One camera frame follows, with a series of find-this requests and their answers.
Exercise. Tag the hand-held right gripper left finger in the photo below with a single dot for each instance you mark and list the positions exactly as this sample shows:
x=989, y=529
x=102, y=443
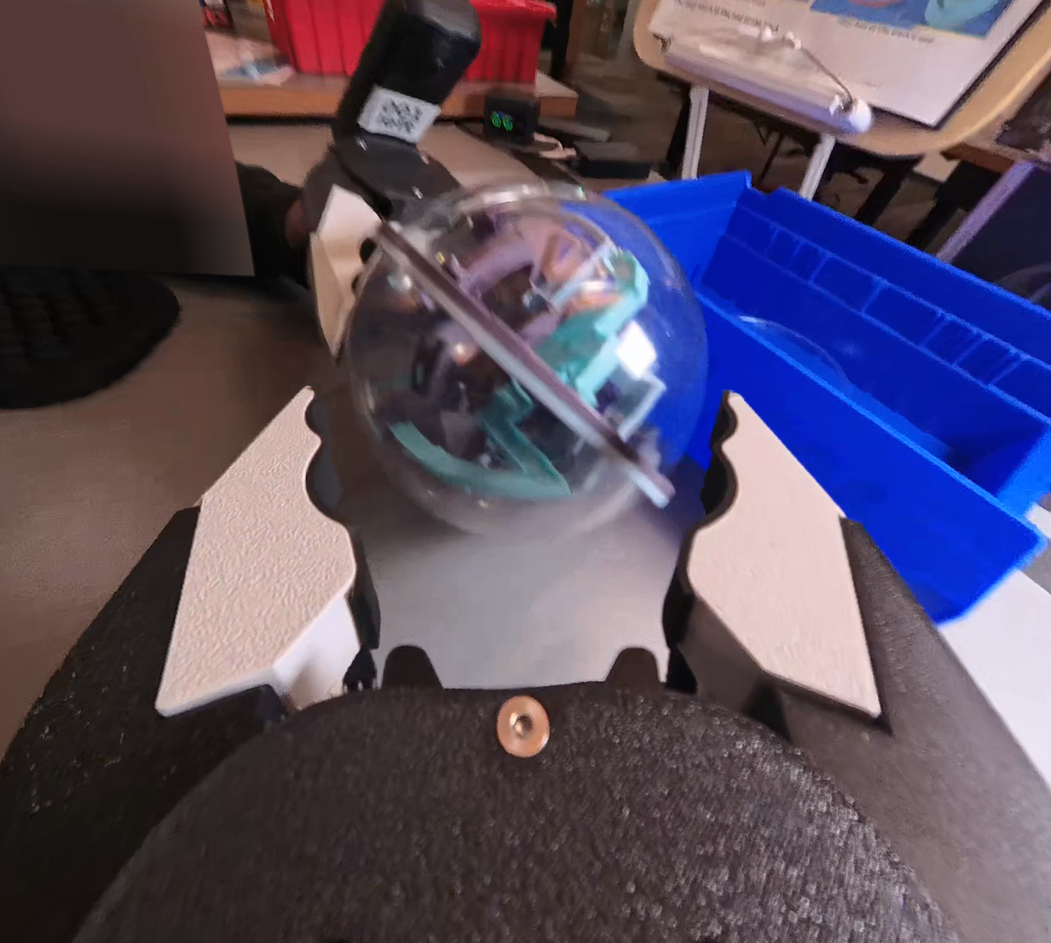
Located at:
x=255, y=582

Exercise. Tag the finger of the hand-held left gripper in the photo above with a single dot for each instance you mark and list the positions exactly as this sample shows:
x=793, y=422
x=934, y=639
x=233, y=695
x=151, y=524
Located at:
x=342, y=262

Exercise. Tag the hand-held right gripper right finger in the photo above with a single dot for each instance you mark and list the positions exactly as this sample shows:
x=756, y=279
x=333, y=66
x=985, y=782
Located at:
x=780, y=582

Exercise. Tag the clear maze ball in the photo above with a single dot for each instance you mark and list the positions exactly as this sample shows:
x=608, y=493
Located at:
x=526, y=369

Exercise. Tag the person's left forearm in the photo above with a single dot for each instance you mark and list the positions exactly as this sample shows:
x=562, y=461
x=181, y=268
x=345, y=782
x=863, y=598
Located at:
x=271, y=221

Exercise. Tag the maze ball box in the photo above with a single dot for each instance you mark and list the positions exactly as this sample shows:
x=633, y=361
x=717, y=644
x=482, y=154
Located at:
x=1010, y=229

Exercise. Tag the red plastic bin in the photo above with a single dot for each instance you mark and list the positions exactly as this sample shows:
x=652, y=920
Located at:
x=329, y=16

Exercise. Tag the small black device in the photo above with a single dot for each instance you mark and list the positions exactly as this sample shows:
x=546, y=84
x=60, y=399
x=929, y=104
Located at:
x=509, y=114

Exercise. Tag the blue plastic tray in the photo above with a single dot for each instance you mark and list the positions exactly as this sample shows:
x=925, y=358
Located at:
x=854, y=369

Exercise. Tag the black mesh chair seat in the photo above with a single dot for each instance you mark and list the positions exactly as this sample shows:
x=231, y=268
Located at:
x=74, y=336

